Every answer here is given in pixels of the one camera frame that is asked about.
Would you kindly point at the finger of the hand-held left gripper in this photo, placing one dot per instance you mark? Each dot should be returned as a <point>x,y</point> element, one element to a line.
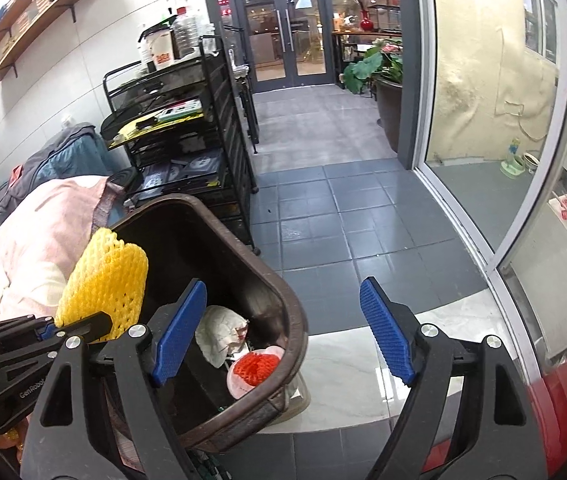
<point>23,360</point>
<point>46,331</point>

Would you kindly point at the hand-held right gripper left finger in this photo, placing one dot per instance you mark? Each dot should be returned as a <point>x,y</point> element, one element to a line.
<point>178,335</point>

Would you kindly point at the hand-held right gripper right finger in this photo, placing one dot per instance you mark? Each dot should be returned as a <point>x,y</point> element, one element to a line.
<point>386,332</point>

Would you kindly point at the beige paper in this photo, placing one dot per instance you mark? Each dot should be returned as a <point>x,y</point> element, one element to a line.
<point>221,332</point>

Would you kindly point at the yellow foam fruit net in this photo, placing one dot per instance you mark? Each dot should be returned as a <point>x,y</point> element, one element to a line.
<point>103,275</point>

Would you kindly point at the orange foam fruit net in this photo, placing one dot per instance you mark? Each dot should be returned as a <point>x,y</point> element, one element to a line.
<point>258,367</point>

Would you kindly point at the dark brown trash bin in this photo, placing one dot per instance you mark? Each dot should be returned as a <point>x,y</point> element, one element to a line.
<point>223,260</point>

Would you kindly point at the pink polka dot blanket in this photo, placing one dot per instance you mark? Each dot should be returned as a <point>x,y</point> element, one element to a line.
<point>43,240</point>

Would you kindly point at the red cloth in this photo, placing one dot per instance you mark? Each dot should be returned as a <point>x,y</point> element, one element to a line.
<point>17,175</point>

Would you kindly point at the black stool chair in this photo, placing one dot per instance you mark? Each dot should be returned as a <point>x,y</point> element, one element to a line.
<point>123,180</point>

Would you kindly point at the grey massage bed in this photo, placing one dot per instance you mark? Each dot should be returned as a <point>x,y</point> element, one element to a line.
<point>63,155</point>

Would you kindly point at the yellow folder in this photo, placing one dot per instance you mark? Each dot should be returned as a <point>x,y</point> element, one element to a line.
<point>133,132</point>

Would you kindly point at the black metal cart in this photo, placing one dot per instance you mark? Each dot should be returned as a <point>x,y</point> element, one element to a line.
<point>213,125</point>

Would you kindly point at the green plastic container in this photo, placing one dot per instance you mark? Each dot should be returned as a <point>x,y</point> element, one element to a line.
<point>512,160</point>

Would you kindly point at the white bowl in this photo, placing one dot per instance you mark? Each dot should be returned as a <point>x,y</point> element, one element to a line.
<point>531,164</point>

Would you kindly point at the dark plant pot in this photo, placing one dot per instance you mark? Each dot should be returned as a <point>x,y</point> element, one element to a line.
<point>388,110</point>

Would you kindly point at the printed flat box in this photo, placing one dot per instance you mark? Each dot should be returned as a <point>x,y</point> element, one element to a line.
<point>181,110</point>

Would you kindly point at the green leafy plant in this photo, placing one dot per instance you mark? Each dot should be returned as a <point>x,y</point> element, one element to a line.
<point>366,65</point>

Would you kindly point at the white red printed container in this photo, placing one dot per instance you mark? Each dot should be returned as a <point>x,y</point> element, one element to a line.
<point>159,50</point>

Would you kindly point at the clear plastic jar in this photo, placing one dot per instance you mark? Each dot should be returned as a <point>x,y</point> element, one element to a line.
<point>186,32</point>

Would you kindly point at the red vase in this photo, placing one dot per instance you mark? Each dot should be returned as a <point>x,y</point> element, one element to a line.
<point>366,22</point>

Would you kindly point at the glass double door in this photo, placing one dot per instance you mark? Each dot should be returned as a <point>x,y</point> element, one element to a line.
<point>283,30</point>

